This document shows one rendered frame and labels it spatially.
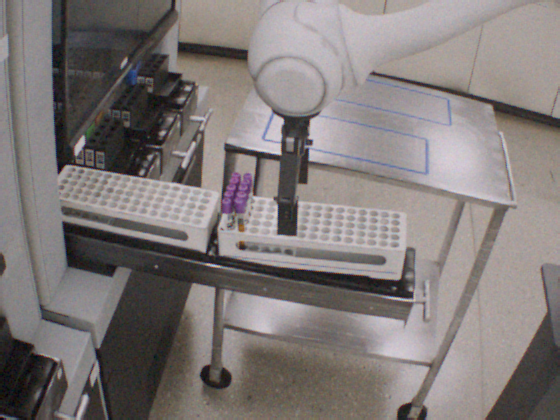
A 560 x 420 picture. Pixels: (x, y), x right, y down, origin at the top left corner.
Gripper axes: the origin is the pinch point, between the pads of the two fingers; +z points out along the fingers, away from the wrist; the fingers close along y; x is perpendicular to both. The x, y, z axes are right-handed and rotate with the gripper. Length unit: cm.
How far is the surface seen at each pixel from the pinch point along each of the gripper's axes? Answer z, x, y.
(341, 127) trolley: 9.6, -5.1, 40.9
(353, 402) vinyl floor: 93, -16, 31
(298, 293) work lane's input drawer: 13.3, -2.1, -6.6
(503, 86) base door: 81, -83, 229
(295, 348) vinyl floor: 91, 3, 49
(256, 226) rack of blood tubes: 3.9, 5.4, -2.3
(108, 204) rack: 1.8, 30.4, -3.5
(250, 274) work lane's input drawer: 10.3, 5.7, -6.6
